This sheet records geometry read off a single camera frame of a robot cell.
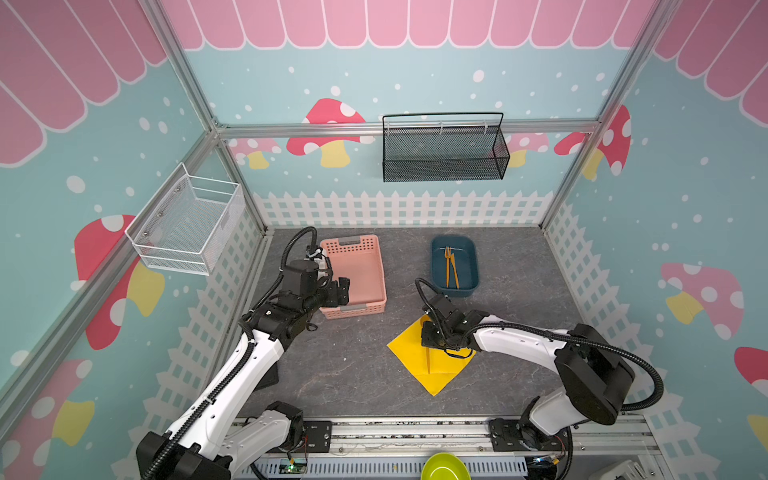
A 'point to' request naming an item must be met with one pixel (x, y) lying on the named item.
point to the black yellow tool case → (270, 378)
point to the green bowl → (445, 466)
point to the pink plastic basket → (358, 259)
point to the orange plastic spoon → (428, 355)
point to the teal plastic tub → (442, 272)
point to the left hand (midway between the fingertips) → (333, 286)
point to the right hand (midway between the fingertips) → (420, 337)
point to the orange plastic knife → (455, 270)
